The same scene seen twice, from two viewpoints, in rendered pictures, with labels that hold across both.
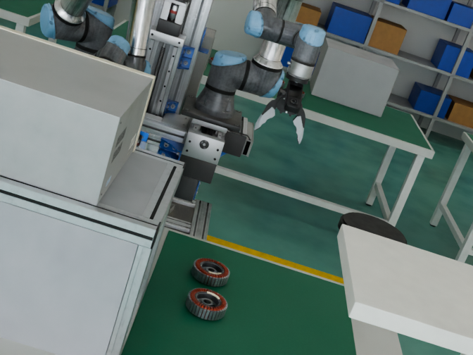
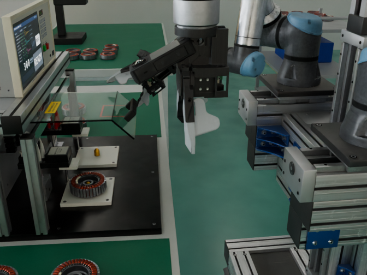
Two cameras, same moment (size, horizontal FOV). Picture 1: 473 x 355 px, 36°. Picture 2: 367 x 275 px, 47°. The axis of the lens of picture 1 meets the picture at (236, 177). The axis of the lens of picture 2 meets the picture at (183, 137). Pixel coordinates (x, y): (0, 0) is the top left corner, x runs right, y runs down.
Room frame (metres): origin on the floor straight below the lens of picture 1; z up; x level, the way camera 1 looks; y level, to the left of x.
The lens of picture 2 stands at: (2.15, -0.79, 1.47)
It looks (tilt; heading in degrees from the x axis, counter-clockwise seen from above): 24 degrees down; 88
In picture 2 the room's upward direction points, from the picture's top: straight up
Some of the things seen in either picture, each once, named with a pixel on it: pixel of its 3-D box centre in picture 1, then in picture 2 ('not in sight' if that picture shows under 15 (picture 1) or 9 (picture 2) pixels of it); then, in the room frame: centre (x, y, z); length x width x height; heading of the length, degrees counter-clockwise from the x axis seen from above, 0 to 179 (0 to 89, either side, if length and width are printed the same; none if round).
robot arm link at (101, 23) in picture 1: (94, 27); (301, 33); (2.60, 0.66, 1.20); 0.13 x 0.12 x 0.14; 133
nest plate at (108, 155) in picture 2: not in sight; (97, 156); (1.88, 0.60, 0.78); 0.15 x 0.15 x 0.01; 2
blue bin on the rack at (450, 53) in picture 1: (453, 58); not in sight; (8.25, -1.85, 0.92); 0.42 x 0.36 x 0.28; 2
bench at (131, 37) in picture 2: not in sight; (105, 83); (1.59, 2.85, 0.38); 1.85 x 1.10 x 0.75; 92
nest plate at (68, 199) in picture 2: not in sight; (88, 191); (1.89, 0.36, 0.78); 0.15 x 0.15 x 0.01; 2
